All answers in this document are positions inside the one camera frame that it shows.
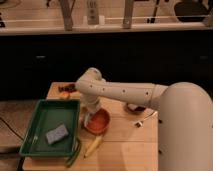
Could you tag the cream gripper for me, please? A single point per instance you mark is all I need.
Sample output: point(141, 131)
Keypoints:
point(92, 109)

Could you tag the blue-grey towel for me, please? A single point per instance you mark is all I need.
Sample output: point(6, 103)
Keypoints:
point(87, 119)

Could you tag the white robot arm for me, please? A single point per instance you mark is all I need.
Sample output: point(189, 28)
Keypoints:
point(185, 117)

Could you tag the red orange bowl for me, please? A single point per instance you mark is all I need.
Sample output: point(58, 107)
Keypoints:
point(99, 123)

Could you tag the black bowl with wooden block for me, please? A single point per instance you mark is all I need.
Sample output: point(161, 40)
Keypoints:
point(134, 109)

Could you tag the small orange lid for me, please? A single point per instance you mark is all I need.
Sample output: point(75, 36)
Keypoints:
point(64, 95)

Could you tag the green plastic tray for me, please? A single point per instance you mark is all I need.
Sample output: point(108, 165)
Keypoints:
point(47, 116)

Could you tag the blue sponge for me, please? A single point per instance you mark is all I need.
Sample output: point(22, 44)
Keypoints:
point(56, 134)

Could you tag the green pea pod toy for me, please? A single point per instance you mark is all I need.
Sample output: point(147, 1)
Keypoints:
point(74, 156)

